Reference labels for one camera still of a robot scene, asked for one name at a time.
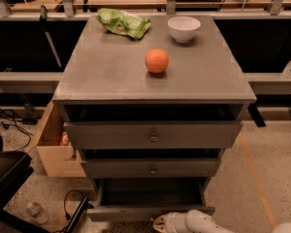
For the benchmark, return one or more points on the padded gripper body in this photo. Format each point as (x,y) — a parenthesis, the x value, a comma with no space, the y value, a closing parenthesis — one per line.
(172,221)

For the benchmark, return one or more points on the grey bottom drawer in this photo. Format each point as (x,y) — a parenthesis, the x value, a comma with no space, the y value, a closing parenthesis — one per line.
(146,199)

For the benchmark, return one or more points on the grey drawer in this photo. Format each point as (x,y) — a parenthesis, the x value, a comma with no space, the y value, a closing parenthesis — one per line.
(153,135)
(150,168)
(146,199)

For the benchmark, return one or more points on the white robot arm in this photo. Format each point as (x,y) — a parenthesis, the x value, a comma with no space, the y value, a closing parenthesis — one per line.
(195,221)

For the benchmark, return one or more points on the grey middle drawer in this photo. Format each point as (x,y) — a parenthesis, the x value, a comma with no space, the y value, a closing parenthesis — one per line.
(150,168)

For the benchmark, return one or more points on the grey top drawer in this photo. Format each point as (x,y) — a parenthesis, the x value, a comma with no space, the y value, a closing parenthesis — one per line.
(153,135)

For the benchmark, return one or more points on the grey metal drawer cabinet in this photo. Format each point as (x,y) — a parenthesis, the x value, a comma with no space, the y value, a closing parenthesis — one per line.
(106,80)

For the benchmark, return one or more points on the cardboard box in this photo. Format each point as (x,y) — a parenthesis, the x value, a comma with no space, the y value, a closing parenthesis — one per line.
(58,161)

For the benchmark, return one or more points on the clear plastic water bottle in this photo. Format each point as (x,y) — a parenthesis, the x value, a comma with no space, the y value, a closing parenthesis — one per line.
(37,213)

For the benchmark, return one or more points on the orange can in box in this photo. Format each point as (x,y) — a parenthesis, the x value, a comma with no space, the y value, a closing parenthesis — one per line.
(64,139)

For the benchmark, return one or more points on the black office chair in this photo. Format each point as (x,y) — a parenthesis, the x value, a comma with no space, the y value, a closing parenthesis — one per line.
(15,169)

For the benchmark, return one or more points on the orange fruit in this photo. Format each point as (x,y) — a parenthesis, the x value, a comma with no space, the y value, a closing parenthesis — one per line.
(156,61)

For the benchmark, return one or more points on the white ceramic bowl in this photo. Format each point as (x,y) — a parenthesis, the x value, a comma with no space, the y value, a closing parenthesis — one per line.
(183,29)

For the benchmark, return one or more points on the green chip bag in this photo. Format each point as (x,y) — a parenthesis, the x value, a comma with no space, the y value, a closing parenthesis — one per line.
(122,23)

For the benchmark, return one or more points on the black power strip with cable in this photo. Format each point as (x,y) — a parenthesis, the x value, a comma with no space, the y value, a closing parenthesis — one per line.
(73,220)

